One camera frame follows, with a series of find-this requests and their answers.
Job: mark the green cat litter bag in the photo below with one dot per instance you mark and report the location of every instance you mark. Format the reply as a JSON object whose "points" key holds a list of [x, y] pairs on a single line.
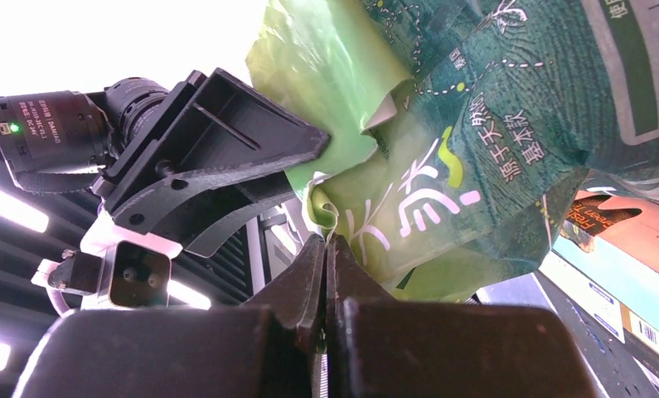
{"points": [[462, 130]]}

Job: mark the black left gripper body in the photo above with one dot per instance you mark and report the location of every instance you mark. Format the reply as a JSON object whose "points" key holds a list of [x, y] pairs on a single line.
{"points": [[156, 133]]}

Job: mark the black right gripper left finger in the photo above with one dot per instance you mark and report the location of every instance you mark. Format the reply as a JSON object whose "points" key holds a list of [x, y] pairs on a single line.
{"points": [[265, 347]]}

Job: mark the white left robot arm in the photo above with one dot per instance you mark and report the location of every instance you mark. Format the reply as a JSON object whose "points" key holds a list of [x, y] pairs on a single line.
{"points": [[58, 142]]}

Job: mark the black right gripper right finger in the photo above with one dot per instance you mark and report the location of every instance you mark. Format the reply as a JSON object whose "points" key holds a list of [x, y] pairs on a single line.
{"points": [[378, 346]]}

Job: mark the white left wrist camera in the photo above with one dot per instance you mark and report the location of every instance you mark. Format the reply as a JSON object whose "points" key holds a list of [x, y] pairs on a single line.
{"points": [[114, 268]]}

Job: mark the teal spirit level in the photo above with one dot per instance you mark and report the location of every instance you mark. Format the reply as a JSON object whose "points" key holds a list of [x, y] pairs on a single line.
{"points": [[607, 257]]}

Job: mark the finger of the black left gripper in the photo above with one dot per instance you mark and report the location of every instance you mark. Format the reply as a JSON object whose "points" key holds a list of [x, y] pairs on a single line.
{"points": [[197, 214], [254, 131]]}

